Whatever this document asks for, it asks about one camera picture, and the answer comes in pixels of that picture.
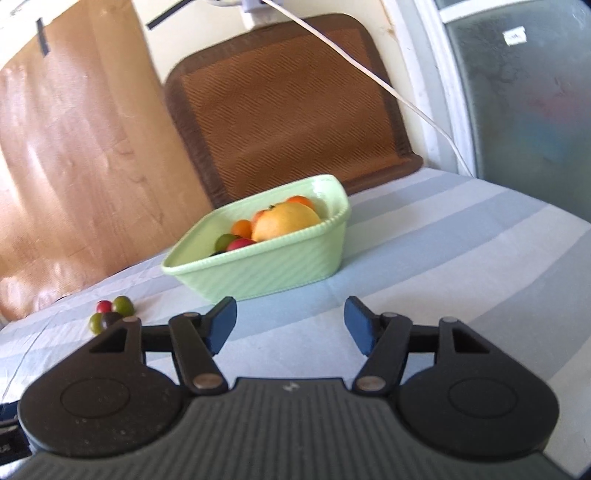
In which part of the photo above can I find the light green plastic basin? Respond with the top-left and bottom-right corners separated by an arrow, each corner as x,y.
161,174 -> 350,304

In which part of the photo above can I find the black tape strip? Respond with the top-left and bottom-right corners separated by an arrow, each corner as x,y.
145,0 -> 191,31

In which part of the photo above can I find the yellow lemon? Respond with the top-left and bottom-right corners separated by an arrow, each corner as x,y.
252,203 -> 321,243

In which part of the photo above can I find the white cable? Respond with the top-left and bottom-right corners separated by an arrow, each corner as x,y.
261,0 -> 474,177

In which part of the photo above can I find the white door frame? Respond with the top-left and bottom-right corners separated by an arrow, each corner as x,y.
390,0 -> 482,180

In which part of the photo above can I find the frosted glass door pane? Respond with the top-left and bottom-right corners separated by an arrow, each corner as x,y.
434,0 -> 591,224

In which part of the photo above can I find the wooden board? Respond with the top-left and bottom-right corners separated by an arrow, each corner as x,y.
0,0 -> 214,324

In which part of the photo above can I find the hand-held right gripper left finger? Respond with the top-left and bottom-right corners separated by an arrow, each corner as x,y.
88,296 -> 238,395

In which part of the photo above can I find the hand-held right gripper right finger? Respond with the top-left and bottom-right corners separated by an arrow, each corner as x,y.
344,295 -> 497,395

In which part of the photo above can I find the brown woven mat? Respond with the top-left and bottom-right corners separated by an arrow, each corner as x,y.
164,13 -> 424,209

